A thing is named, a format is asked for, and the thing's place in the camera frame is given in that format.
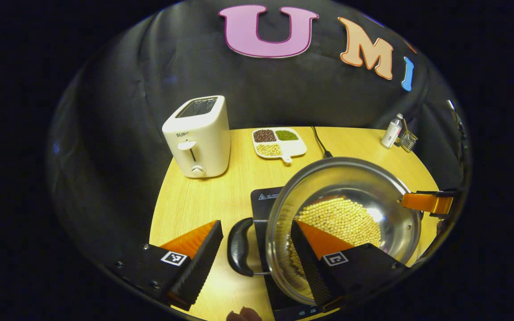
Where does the stainless steel pot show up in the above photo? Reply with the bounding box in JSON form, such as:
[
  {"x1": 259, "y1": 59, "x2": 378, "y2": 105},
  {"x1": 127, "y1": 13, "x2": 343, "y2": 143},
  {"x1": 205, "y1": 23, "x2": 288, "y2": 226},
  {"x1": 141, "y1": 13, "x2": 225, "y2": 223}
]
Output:
[{"x1": 228, "y1": 156, "x2": 423, "y2": 306}]

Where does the black backdrop cloth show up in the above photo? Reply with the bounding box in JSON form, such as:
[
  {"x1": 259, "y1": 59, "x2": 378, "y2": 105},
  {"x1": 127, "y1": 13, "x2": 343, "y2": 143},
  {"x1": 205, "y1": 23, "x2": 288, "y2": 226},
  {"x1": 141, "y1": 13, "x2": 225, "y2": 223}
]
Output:
[{"x1": 45, "y1": 0, "x2": 469, "y2": 277}]

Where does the white divided bean dish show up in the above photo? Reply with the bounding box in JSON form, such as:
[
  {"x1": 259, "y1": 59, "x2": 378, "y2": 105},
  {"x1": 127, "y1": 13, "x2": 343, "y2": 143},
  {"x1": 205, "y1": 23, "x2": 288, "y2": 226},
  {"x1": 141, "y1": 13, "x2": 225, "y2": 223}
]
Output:
[{"x1": 252, "y1": 128, "x2": 307, "y2": 164}]

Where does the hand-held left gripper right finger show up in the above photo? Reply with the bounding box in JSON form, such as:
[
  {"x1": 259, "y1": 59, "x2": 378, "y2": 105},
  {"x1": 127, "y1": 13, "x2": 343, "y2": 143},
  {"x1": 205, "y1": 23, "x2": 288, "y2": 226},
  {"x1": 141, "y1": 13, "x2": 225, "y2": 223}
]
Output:
[{"x1": 290, "y1": 219, "x2": 409, "y2": 313}]

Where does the clear labelled bottle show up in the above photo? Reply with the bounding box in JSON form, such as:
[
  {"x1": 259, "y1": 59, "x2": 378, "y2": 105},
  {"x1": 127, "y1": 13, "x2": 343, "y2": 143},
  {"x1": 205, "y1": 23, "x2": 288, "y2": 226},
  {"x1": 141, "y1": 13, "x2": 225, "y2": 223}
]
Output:
[{"x1": 381, "y1": 113, "x2": 404, "y2": 149}]

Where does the black induction cooktop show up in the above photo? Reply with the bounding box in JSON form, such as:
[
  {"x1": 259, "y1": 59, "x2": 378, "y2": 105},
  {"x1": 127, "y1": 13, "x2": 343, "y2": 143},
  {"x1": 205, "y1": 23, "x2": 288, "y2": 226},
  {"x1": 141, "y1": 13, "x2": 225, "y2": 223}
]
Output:
[{"x1": 250, "y1": 186, "x2": 342, "y2": 321}]

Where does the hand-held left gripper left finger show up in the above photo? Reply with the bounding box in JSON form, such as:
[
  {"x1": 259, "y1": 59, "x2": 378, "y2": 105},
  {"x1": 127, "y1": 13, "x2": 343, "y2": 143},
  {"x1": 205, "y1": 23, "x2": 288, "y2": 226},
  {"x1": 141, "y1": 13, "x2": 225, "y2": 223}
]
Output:
[{"x1": 114, "y1": 220, "x2": 224, "y2": 311}]

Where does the white toaster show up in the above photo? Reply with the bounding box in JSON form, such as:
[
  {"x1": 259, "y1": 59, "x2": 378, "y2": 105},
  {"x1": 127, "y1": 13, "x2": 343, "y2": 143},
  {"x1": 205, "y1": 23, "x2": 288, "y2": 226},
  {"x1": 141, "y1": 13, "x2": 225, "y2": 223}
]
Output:
[{"x1": 162, "y1": 95, "x2": 232, "y2": 179}]

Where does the black power cable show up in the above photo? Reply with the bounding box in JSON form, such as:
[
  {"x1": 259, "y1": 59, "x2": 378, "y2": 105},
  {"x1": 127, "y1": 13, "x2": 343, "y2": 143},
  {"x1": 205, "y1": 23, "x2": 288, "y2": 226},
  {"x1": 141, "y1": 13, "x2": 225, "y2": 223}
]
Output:
[{"x1": 311, "y1": 127, "x2": 333, "y2": 159}]

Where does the wire mesh holder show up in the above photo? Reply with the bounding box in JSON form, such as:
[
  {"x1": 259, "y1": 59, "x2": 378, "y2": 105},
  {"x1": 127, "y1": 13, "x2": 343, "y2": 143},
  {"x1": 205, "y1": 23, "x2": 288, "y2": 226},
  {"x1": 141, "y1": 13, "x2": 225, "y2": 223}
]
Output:
[{"x1": 399, "y1": 129, "x2": 418, "y2": 153}]

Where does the pile of yellow soybeans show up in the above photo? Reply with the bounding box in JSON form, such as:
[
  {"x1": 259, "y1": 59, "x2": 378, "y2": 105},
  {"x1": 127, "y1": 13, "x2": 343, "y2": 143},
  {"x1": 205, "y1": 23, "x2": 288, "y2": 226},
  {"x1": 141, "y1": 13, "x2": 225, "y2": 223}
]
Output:
[{"x1": 286, "y1": 198, "x2": 381, "y2": 277}]

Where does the black camera stand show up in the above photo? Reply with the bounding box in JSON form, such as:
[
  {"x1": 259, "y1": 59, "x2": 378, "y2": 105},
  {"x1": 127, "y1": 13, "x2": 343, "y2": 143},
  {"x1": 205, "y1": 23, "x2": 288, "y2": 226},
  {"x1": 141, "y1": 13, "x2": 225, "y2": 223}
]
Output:
[{"x1": 447, "y1": 100, "x2": 468, "y2": 148}]

